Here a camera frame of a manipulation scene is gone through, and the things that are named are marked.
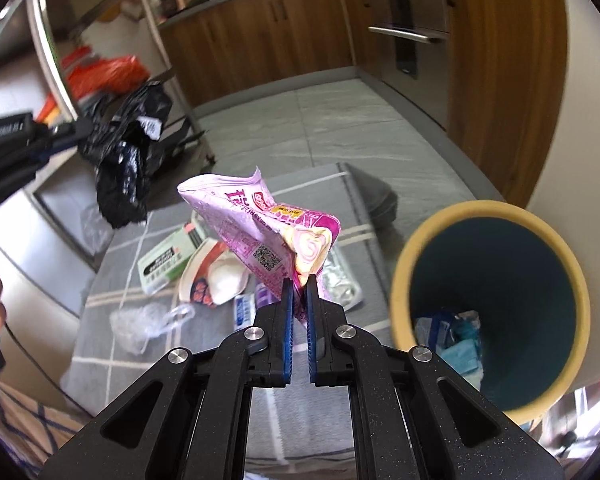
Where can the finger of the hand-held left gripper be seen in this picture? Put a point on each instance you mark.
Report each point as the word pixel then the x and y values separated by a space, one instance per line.
pixel 62 129
pixel 47 151

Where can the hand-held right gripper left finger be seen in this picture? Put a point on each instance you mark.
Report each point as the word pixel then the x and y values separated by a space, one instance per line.
pixel 287 340

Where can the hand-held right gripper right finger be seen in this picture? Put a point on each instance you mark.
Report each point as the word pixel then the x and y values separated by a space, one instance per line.
pixel 311 345

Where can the black plastic bag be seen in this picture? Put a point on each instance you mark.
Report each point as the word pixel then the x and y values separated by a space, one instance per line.
pixel 120 175

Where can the blue snack wrapper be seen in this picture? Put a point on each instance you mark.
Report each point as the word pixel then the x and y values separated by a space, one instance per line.
pixel 440 327

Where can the pink snack packet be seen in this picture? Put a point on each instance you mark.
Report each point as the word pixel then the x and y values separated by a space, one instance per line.
pixel 240 215

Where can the blue face mask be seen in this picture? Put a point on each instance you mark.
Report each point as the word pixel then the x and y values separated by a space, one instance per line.
pixel 462 355

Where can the teal bin with yellow rim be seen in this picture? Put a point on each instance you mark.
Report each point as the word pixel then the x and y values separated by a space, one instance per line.
pixel 505 270

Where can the small blue white sachet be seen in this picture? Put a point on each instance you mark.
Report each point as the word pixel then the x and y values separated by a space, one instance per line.
pixel 244 310

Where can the steel kitchen rack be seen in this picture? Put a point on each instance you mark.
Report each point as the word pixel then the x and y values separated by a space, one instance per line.
pixel 55 60

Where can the silver foil snack bag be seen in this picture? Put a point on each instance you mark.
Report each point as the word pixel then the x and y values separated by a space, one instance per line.
pixel 342 282

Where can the red plastic bag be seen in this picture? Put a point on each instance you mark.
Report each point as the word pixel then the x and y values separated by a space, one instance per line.
pixel 110 72

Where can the paper noodle bowl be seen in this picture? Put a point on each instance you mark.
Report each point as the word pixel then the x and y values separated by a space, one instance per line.
pixel 220 280

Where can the green and white box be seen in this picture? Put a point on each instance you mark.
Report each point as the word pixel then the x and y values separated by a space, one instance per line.
pixel 165 260

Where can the crumpled clear plastic bag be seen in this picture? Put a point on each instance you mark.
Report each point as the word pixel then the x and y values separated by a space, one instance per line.
pixel 140 325

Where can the wooden kitchen cabinets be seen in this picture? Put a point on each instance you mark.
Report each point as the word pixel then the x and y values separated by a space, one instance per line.
pixel 305 30

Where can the beige plaid cloth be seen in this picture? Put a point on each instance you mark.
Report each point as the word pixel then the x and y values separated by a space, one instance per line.
pixel 30 425

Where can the built-in steel oven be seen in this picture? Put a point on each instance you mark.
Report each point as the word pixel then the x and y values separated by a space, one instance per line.
pixel 420 60

